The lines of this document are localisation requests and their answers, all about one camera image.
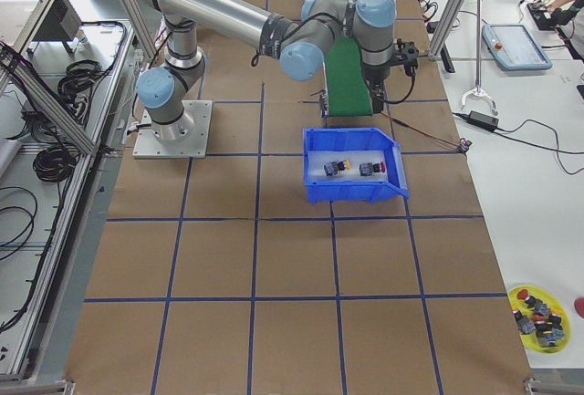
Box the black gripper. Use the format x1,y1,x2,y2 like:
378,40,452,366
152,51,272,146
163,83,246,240
362,63,391,114

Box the red push button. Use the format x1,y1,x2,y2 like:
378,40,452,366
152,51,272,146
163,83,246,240
359,161,386,177

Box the yellow push button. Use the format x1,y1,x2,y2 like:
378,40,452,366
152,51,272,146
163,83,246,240
323,160,351,178

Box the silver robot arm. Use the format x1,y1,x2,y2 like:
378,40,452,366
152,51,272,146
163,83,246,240
138,0,397,141

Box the yellow tray of buttons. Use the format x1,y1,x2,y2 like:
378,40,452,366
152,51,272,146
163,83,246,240
507,285,571,354

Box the green conveyor belt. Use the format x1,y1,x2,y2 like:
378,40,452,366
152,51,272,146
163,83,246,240
324,32,373,118

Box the right blue plastic bin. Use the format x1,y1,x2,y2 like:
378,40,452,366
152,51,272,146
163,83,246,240
303,128,409,203

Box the white foam pad right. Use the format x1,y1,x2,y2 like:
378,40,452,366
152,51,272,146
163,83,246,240
307,150,396,182

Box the black power adapter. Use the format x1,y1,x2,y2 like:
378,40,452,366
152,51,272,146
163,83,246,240
467,110,499,131

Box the teach pendant tablet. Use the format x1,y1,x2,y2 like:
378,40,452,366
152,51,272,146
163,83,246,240
482,24,553,71

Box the red and black wires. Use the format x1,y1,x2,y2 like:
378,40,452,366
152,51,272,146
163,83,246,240
381,111,463,150

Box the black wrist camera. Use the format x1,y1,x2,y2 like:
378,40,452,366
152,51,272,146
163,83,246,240
391,38,419,78

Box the green handled reach grabber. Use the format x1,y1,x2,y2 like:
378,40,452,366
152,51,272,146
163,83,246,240
461,0,498,116

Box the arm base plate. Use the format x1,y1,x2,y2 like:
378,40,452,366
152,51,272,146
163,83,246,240
133,99,213,159

